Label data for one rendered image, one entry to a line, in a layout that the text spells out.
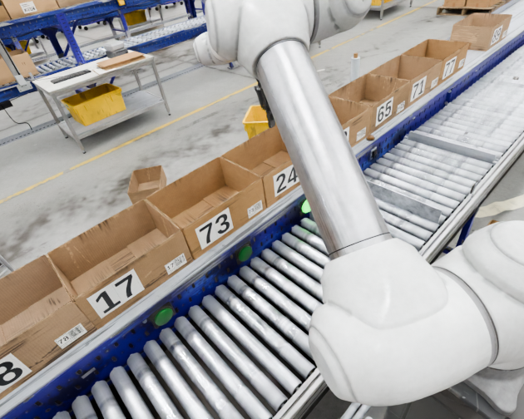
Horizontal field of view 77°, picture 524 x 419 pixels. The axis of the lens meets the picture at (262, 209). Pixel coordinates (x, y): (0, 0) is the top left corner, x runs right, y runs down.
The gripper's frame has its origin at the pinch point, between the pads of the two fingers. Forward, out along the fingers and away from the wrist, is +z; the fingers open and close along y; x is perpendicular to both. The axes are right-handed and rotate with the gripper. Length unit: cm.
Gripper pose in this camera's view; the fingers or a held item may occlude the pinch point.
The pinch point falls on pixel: (271, 119)
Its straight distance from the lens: 144.4
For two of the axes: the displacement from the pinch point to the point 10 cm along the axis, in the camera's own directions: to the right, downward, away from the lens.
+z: 1.4, 7.3, 6.7
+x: 6.7, -5.6, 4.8
